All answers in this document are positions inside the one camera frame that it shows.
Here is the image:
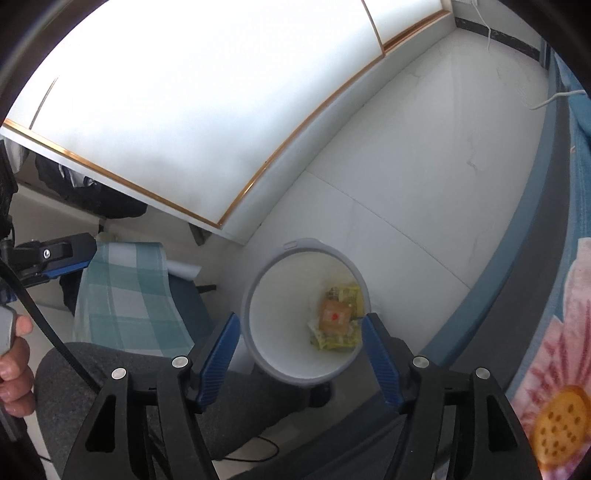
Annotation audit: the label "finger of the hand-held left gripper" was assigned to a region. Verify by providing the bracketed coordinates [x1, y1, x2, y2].
[11, 232, 99, 281]

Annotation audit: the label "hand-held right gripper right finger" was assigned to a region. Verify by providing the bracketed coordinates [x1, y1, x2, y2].
[361, 312, 542, 480]

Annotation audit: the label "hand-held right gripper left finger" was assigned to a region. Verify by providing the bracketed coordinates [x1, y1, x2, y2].
[61, 311, 242, 480]

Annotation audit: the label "orange bread package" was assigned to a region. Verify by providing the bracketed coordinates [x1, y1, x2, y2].
[320, 299, 354, 336]

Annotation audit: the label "white plastic trash bin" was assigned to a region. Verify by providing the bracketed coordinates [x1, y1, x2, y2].
[241, 239, 371, 385]

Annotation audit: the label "person's left hand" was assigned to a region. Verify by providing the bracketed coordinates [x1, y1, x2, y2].
[0, 318, 37, 417]

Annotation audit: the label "person's leg grey pants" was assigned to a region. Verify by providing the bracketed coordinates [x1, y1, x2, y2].
[36, 342, 334, 480]

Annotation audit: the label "black hanging jacket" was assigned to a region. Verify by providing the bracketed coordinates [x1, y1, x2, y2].
[34, 157, 148, 220]

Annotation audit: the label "plaid tablecloth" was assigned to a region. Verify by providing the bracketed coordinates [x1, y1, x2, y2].
[73, 241, 197, 358]

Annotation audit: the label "white wardrobe gold trim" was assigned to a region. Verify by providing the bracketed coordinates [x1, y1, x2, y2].
[0, 0, 451, 243]

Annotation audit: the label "floral bedsheet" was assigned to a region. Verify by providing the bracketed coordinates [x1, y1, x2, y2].
[505, 51, 591, 476]

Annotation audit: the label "thick black cable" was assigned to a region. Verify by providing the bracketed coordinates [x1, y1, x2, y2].
[0, 263, 101, 393]

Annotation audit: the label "blue bed frame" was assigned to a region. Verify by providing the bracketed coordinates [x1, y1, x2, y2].
[422, 46, 573, 365]

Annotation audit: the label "white charging cable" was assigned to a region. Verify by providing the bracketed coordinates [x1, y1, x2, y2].
[471, 0, 585, 112]

